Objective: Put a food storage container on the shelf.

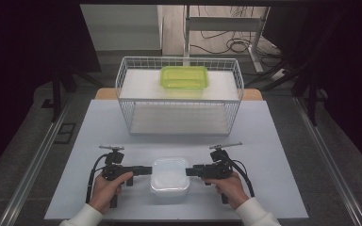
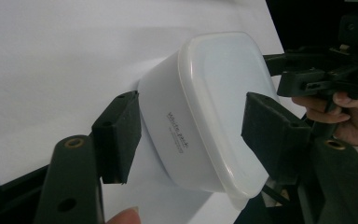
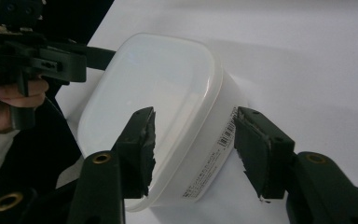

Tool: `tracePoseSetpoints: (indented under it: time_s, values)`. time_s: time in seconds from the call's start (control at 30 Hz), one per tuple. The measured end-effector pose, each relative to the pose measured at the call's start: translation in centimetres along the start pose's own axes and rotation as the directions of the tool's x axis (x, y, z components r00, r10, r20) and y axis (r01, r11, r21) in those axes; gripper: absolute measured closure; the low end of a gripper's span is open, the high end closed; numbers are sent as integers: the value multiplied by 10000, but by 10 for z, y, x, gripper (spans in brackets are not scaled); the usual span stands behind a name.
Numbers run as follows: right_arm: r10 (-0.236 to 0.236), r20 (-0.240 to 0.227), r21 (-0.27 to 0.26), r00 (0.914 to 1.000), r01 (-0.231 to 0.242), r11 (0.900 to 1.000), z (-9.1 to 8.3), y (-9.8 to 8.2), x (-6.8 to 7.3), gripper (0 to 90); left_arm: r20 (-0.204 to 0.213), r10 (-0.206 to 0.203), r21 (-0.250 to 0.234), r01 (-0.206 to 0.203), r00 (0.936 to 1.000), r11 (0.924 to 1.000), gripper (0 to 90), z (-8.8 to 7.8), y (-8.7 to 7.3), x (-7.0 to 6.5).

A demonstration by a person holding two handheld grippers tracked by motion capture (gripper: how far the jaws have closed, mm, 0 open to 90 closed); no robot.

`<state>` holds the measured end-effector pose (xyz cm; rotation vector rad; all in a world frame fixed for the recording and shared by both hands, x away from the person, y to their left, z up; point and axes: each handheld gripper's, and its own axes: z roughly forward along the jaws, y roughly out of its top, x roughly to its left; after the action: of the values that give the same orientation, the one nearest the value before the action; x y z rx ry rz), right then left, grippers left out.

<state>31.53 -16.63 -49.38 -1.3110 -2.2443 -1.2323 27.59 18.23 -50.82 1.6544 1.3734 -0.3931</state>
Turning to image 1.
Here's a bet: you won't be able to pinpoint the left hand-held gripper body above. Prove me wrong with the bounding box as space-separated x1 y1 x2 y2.
98 144 137 209

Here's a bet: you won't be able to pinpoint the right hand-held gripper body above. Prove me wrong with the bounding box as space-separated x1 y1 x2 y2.
197 141 244 205

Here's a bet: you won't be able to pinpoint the white plastic container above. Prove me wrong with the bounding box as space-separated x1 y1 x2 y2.
149 156 191 198

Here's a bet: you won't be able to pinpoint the white wire basket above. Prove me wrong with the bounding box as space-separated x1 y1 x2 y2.
114 56 245 137

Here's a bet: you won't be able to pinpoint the green plastic container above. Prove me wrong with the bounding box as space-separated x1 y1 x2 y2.
158 65 210 99

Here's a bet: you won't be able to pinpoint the person's left hand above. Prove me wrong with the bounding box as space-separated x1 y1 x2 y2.
88 170 135 216

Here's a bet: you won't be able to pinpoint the person's right hand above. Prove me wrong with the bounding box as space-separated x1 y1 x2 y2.
202 170 251 211

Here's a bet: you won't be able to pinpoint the black floor plate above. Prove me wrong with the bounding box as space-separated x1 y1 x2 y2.
53 121 77 146

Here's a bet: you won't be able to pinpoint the wooden table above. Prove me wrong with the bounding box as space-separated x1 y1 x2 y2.
94 88 264 102

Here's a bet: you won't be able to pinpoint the black metal stand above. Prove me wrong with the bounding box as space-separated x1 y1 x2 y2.
244 57 328 127
50 64 106 124

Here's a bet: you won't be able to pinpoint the white power strip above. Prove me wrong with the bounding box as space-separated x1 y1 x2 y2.
271 69 288 82

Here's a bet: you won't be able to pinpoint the white cabinet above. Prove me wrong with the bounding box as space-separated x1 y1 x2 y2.
80 4 164 52

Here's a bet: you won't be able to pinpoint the dark curtain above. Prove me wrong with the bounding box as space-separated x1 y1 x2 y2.
0 0 103 184
261 0 362 181

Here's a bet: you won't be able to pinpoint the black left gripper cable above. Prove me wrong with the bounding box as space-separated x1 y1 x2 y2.
85 153 108 205

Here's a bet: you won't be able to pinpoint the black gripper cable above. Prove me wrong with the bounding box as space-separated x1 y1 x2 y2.
85 153 108 205
228 157 256 199

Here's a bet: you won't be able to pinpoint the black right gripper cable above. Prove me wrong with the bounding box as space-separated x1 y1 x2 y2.
228 157 256 199

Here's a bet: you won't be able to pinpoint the metal floor rail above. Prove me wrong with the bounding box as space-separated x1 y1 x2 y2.
0 93 74 226
292 94 362 226

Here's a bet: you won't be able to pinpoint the black floor cables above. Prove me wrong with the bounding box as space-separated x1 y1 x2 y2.
189 5 285 57

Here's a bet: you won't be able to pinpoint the white metal desk frame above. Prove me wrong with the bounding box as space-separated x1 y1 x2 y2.
183 5 272 74

